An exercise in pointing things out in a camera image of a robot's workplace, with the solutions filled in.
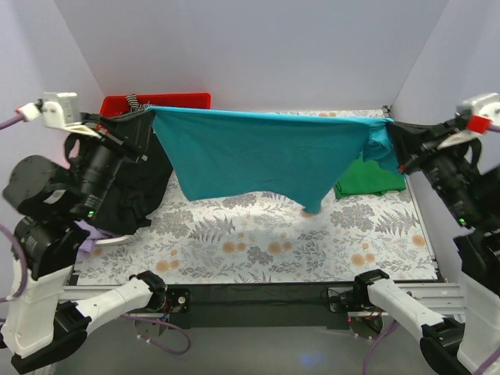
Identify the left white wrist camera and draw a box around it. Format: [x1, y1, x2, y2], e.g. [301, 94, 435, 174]
[16, 92, 102, 138]

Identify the green folded t shirt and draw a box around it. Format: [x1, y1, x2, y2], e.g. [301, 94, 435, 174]
[334, 159, 406, 199]

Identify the teal t shirt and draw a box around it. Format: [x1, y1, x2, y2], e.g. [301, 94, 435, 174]
[149, 106, 398, 214]

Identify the black white striped shirt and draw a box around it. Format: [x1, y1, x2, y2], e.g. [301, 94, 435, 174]
[125, 94, 151, 113]

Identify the aluminium mounting rail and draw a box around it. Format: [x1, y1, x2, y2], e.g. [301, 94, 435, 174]
[58, 283, 470, 320]

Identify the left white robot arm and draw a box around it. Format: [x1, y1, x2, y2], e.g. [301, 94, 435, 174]
[1, 111, 166, 374]

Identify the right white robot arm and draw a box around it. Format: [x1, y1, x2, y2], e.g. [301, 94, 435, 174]
[352, 116, 499, 374]

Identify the floral patterned table mat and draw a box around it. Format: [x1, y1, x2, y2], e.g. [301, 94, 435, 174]
[75, 171, 437, 285]

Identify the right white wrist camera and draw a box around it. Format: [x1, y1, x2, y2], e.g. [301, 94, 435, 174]
[437, 92, 500, 152]

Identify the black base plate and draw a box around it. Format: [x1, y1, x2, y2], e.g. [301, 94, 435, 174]
[163, 282, 353, 329]

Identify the black t shirt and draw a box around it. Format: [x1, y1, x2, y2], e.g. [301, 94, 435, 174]
[77, 126, 173, 235]

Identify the lavender t shirt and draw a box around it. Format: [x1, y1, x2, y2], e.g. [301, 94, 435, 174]
[77, 221, 118, 259]

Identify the red plastic bin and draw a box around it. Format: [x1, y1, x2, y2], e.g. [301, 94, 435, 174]
[100, 93, 212, 117]

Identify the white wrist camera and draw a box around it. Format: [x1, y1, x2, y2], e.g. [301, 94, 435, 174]
[437, 92, 500, 152]
[16, 92, 102, 138]

